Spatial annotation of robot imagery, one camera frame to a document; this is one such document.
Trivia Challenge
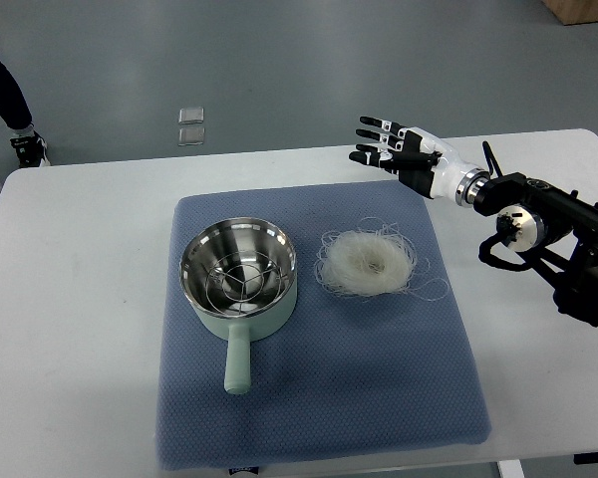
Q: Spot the mint green steel pot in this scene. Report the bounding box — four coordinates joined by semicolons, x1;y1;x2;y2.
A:
179;217;298;395

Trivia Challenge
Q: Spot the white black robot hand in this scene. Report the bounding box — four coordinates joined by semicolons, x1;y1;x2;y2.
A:
349;116;491;207

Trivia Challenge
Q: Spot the blue textured mat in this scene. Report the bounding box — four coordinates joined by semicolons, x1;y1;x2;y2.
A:
156;180;491;470

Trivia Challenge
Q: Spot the upper floor socket plate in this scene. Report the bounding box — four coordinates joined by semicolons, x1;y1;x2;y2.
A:
178;107;204;124

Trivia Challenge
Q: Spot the wire steaming rack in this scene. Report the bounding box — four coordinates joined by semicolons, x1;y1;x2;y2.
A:
205;251;283;317

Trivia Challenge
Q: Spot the brown cardboard box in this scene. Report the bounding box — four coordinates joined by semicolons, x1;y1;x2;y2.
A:
543;0;598;26

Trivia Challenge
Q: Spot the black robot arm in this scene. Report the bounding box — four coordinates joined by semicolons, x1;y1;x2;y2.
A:
472;142;598;327

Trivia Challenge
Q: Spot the white vermicelli noodle nest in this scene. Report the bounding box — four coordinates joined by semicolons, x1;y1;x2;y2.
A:
313;217;450;302

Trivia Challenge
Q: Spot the person's dark trouser leg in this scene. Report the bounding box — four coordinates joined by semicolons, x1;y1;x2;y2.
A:
0;60;33;135

